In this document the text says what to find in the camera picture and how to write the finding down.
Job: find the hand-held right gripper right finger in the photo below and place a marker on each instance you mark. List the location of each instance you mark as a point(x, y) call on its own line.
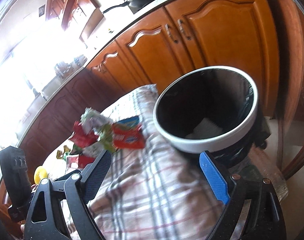
point(213, 177)

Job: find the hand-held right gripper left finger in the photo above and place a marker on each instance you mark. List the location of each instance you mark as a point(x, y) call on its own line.
point(98, 175)

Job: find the white-rimmed black trash bin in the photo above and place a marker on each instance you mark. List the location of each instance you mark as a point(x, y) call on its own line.
point(216, 140)

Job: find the small red packet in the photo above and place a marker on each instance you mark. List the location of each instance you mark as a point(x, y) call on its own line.
point(78, 160)

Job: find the yellow round object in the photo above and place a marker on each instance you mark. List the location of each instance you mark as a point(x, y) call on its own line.
point(40, 175)

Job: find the gold green candy wrapper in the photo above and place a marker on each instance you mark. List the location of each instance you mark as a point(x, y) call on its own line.
point(63, 153)

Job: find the red crumpled wrapper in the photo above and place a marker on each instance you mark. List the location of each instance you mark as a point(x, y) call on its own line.
point(80, 136)

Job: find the orange snack packet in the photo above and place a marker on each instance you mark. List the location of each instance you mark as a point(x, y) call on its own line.
point(128, 138)

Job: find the white paper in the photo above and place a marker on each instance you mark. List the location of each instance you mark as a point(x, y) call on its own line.
point(206, 128)

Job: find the plaid tablecloth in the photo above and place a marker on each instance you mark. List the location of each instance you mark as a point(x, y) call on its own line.
point(154, 180)

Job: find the white green crumpled wrapper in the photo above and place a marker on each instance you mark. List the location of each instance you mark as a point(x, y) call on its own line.
point(92, 117)

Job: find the blue snack packet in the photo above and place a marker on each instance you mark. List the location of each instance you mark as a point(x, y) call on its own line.
point(129, 121)

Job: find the dark brown lower cabinets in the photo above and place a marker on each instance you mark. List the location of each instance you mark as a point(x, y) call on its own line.
point(67, 107)

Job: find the narrow orange cabinet door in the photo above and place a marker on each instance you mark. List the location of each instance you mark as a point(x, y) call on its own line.
point(114, 67)

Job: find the kitchen window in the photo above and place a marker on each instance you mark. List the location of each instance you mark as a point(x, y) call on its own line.
point(29, 67)

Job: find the medium orange cabinet door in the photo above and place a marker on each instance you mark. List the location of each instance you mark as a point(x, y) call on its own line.
point(152, 57)

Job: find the large orange cabinet door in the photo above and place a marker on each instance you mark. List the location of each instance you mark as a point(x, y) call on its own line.
point(224, 45)

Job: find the brown wooden frame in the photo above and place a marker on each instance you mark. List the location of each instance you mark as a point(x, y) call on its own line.
point(290, 80)

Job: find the dark wall plaque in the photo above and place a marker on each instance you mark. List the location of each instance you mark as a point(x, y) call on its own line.
point(41, 10)

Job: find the brown upper wall cabinets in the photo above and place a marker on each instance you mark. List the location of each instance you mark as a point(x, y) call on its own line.
point(67, 2)

